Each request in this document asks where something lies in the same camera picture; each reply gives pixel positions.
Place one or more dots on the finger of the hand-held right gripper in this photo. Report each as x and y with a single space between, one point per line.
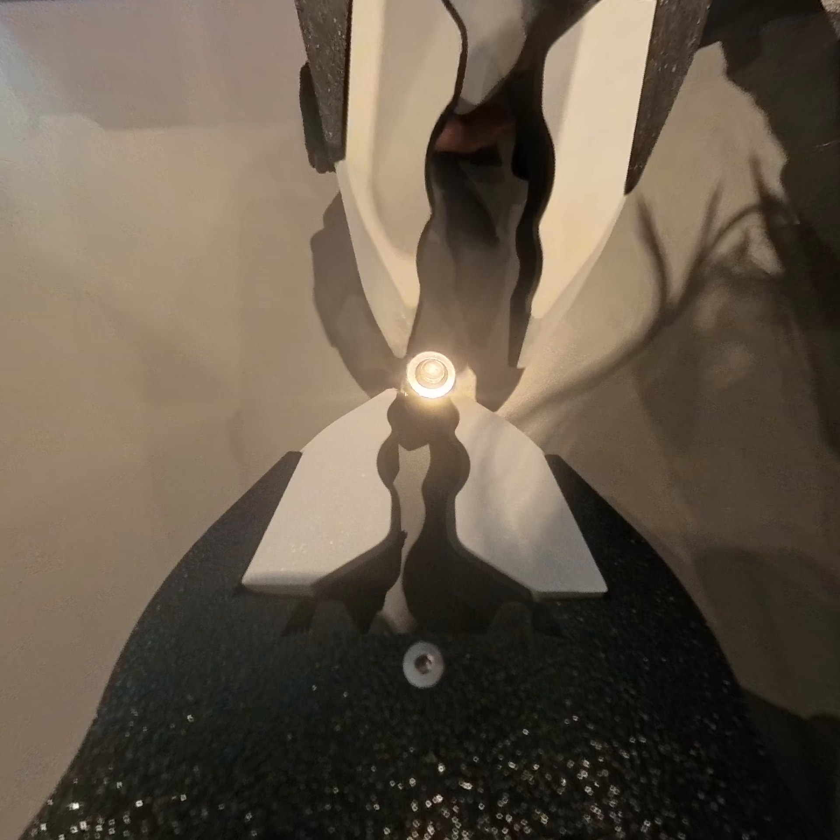
394 131
590 131

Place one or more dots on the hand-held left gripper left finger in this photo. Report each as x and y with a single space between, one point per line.
308 525

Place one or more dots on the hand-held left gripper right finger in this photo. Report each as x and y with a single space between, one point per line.
525 525

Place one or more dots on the steel bolt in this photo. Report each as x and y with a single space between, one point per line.
431 375

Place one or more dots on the steel hex nut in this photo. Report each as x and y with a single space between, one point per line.
411 375

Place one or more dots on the person's right hand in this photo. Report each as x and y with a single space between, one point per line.
472 134

